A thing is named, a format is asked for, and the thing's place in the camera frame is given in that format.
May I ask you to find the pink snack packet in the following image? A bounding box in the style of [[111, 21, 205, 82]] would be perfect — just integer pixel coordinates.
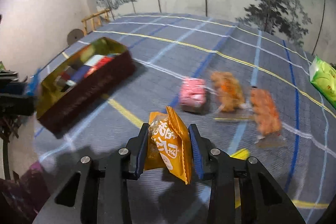
[[178, 77, 207, 114]]

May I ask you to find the brown clear snack packet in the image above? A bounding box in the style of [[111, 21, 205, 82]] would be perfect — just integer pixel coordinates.
[[210, 71, 245, 113]]

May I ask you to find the orange twist snack packet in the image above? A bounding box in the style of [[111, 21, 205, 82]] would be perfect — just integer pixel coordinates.
[[250, 87, 282, 137]]

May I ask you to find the yellow clear snack packet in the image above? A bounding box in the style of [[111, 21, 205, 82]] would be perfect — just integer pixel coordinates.
[[231, 148, 250, 209]]

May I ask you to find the red gold tin box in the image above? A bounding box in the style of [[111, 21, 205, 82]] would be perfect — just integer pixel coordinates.
[[36, 37, 135, 135]]

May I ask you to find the plaid blue grey tablecloth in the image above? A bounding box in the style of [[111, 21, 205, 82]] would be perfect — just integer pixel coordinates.
[[34, 14, 335, 223]]

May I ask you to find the round grey stone disc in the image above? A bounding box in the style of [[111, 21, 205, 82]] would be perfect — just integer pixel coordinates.
[[67, 28, 85, 46]]

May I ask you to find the green tissue pack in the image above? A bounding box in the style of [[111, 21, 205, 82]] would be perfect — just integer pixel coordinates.
[[309, 56, 336, 107]]

